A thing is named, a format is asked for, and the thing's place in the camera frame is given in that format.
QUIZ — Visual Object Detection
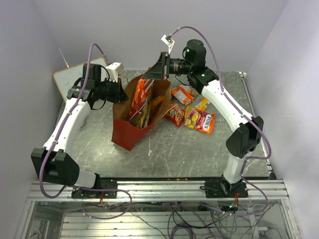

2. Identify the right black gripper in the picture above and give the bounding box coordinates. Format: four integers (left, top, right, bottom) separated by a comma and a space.
142, 52, 193, 81

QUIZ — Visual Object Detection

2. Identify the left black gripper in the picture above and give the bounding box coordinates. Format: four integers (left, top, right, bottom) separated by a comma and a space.
96, 77, 129, 104

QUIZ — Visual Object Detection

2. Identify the red Doritos chip bag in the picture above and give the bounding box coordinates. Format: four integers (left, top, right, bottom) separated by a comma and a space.
129, 78, 154, 120

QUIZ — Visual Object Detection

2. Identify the orange snack packet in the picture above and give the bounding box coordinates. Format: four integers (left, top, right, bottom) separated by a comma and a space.
171, 85, 198, 106

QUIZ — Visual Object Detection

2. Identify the large gold brown snack bag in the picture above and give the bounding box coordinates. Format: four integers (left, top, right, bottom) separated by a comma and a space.
129, 95, 164, 129

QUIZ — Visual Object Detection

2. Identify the red brown paper bag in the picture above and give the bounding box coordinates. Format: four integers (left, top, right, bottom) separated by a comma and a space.
112, 76, 171, 151

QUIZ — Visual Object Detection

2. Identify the Fox's candy bag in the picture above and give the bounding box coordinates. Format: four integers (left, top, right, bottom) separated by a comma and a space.
184, 106, 215, 134

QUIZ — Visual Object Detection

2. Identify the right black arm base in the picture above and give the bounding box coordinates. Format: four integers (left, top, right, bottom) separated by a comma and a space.
199, 175, 248, 198

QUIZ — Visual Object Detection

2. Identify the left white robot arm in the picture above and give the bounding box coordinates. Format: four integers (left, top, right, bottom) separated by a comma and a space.
31, 62, 128, 198

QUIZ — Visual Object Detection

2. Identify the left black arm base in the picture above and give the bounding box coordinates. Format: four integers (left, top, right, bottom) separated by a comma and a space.
71, 173, 118, 199

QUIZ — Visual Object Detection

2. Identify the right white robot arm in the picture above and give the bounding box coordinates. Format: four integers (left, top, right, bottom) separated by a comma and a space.
143, 39, 264, 197

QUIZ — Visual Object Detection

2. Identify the yellow framed whiteboard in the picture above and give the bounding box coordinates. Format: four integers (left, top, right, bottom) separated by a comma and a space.
53, 57, 107, 102

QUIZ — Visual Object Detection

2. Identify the red cookie snack packet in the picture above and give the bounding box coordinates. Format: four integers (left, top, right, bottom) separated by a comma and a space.
165, 103, 185, 127

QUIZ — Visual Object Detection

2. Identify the yellow snack bar packet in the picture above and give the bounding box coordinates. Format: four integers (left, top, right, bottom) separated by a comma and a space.
195, 98, 210, 111

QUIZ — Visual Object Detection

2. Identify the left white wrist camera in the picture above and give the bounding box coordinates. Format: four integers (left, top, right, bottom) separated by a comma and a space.
106, 62, 124, 83

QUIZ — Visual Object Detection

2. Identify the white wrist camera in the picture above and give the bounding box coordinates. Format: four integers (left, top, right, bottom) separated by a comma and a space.
161, 34, 175, 54
106, 62, 124, 83

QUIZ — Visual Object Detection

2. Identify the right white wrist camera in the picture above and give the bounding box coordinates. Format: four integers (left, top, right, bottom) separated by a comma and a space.
161, 34, 175, 54

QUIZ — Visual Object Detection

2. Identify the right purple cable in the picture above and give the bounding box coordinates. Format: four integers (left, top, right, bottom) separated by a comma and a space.
169, 25, 272, 217

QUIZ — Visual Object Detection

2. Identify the purple cable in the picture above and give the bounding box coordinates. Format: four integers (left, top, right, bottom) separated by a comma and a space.
39, 43, 133, 220
169, 25, 272, 217

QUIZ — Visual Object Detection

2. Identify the aluminium frame rail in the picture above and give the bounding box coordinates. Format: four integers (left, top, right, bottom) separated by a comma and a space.
27, 180, 289, 203

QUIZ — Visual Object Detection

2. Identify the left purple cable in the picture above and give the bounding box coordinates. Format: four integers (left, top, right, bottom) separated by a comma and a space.
39, 43, 133, 220

